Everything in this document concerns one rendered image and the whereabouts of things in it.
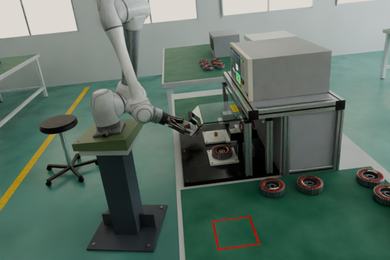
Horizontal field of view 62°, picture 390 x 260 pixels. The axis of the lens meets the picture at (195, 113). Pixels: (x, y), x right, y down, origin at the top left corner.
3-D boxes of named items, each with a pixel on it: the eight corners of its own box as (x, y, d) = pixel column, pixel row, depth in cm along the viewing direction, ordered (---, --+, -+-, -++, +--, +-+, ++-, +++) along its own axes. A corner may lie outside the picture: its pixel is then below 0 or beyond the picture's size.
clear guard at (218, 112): (192, 136, 149) (191, 124, 147) (188, 116, 171) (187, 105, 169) (262, 127, 151) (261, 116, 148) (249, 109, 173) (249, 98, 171)
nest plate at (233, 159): (210, 166, 168) (210, 163, 168) (206, 152, 182) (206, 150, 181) (238, 162, 169) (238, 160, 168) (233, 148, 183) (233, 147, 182)
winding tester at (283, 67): (248, 102, 153) (247, 59, 145) (231, 76, 193) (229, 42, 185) (329, 93, 154) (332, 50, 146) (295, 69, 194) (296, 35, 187)
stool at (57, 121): (36, 188, 304) (18, 134, 282) (53, 161, 349) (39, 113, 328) (94, 181, 306) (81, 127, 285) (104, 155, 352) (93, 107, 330)
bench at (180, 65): (170, 150, 348) (161, 83, 320) (169, 94, 519) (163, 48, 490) (271, 138, 353) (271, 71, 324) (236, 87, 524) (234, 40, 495)
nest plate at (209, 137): (205, 144, 190) (205, 143, 190) (202, 133, 204) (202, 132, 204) (230, 141, 191) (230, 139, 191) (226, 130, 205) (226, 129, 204)
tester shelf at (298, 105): (248, 121, 144) (248, 111, 142) (223, 78, 207) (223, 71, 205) (345, 109, 146) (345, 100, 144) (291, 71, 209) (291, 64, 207)
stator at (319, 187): (313, 179, 153) (314, 172, 152) (328, 192, 143) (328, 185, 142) (292, 183, 151) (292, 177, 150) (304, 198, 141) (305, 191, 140)
